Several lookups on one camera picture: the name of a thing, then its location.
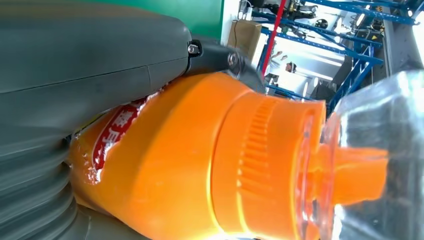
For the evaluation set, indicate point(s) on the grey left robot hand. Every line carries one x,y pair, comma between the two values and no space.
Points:
82,59

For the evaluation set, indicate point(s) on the yellow detergent bottle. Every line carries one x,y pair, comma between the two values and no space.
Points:
198,159

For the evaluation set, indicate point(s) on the green table board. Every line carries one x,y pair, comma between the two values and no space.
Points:
185,13

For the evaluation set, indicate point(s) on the open cardboard box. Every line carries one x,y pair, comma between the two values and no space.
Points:
244,38

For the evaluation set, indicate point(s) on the person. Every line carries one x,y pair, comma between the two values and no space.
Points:
290,68

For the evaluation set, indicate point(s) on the red metal post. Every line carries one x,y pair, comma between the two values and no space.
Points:
273,36

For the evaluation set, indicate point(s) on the blue metal frame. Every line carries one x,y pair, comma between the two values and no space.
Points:
351,59

